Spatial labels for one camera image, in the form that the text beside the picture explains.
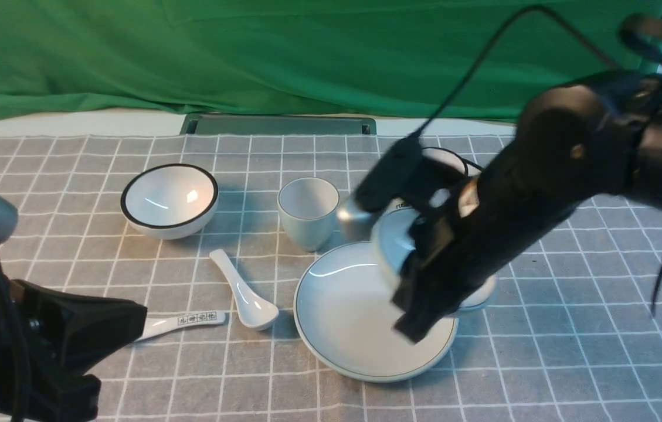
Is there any white spoon with characters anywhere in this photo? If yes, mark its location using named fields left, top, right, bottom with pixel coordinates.
left=135, top=311, right=226, bottom=342

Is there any green backdrop cloth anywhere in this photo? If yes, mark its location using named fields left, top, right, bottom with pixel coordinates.
left=0, top=0, right=662, bottom=124

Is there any shallow grey-rimmed white bowl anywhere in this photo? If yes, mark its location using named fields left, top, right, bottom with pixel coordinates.
left=371, top=207, right=496, bottom=318

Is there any grey metal table bracket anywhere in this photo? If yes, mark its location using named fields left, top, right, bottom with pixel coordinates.
left=180, top=113, right=377, bottom=135

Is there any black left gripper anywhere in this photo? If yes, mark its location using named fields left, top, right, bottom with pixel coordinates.
left=10, top=280, right=147, bottom=421

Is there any large grey-rimmed white plate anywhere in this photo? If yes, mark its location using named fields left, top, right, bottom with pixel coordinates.
left=294, top=242, right=459, bottom=383

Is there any black-rimmed cartoon plate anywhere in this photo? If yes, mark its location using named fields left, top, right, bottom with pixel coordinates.
left=459, top=156, right=483, bottom=176

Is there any plain white ceramic spoon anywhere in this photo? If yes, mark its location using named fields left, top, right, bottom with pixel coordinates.
left=209, top=249, right=280, bottom=331

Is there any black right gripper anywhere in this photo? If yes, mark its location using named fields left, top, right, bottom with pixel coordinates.
left=391, top=171, right=578, bottom=343

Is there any black-rimmed white bowl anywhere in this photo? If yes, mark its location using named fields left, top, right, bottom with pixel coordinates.
left=120, top=164, right=220, bottom=240

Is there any black-rimmed white cup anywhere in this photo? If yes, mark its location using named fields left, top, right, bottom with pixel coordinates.
left=422, top=147, right=470, bottom=176

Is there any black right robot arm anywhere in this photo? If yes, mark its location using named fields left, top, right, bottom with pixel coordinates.
left=392, top=75, right=662, bottom=343

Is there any pale grey cup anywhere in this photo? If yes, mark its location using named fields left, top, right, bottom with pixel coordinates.
left=277, top=177, right=341, bottom=252

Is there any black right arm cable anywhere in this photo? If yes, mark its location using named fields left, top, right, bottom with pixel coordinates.
left=413, top=5, right=662, bottom=317

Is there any grey checked tablecloth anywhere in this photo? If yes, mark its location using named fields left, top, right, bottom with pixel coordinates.
left=0, top=135, right=662, bottom=421

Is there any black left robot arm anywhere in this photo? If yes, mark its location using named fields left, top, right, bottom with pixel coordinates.
left=0, top=280, right=147, bottom=421

